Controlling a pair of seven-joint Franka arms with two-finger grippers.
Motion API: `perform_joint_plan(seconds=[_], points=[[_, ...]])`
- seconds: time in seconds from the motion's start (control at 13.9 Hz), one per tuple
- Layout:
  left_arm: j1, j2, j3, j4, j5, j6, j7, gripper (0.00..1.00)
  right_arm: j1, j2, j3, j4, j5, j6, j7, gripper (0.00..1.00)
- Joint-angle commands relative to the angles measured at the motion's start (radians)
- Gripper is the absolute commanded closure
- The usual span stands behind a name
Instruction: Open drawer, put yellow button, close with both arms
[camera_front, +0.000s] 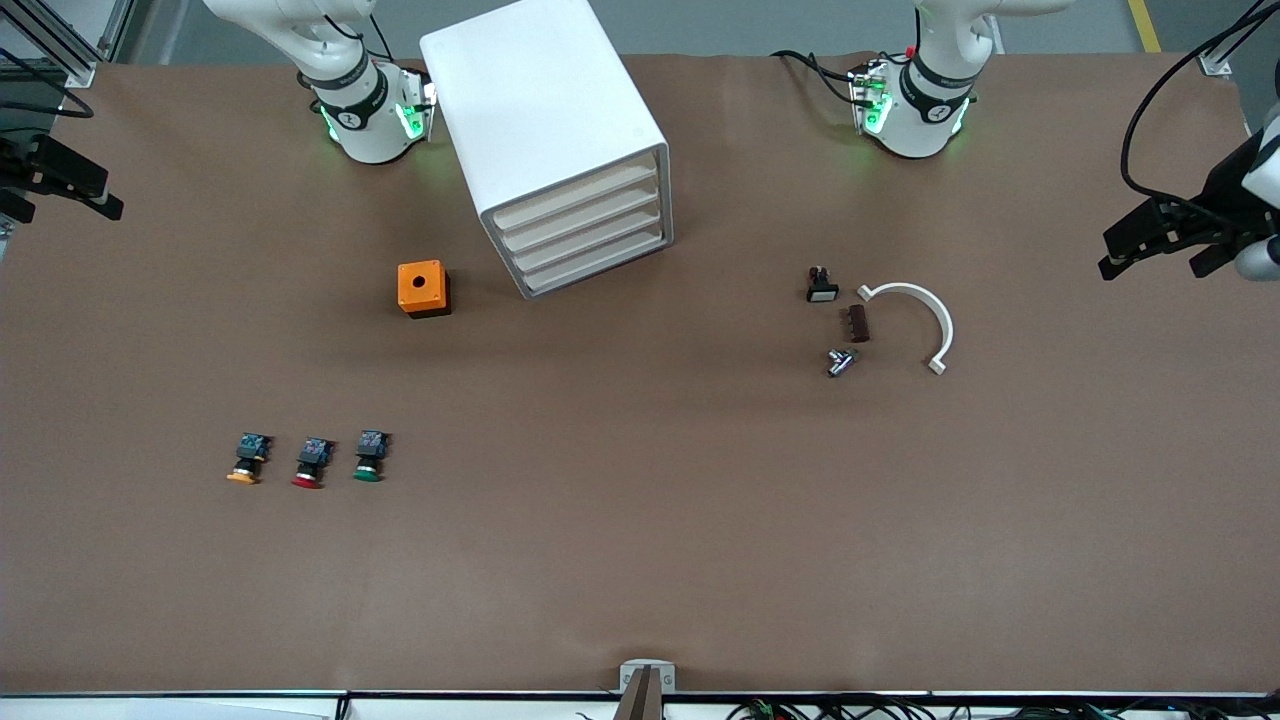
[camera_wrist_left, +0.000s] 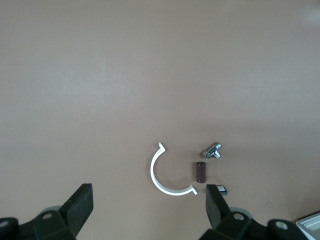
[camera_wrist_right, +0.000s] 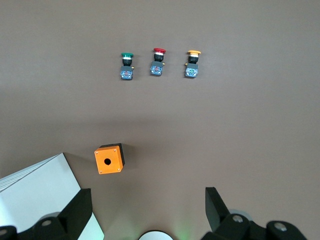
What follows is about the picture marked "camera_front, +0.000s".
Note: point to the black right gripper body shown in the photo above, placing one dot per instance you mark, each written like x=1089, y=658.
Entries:
x=20, y=165

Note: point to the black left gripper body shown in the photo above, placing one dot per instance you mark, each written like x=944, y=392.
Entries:
x=1221, y=189

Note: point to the yellow push button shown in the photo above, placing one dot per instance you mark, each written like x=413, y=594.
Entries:
x=250, y=450

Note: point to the grey plastic tray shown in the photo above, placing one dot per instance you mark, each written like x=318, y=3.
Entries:
x=585, y=200

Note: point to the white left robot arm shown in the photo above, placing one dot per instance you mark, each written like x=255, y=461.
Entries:
x=920, y=120

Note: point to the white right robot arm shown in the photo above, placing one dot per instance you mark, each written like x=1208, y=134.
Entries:
x=365, y=120

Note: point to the red push button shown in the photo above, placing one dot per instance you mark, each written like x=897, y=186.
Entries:
x=313, y=458

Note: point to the green push button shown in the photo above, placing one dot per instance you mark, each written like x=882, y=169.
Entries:
x=370, y=450

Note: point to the brown terminal block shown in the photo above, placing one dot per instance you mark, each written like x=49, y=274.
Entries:
x=858, y=324

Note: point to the silver metal fitting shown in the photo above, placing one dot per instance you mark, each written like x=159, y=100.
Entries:
x=840, y=362

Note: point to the brown table cover sheet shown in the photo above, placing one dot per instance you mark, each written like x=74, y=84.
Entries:
x=640, y=500

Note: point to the aluminium frame profile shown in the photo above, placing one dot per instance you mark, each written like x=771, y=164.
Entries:
x=80, y=70
x=1215, y=62

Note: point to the white curved bracket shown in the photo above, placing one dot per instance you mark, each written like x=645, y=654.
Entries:
x=946, y=330

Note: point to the orange button enclosure box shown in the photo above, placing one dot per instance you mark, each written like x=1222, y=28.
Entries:
x=420, y=285

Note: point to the white table edge rail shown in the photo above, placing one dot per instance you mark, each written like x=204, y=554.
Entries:
x=200, y=708

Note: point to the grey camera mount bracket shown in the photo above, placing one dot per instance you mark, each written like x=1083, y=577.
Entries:
x=647, y=680

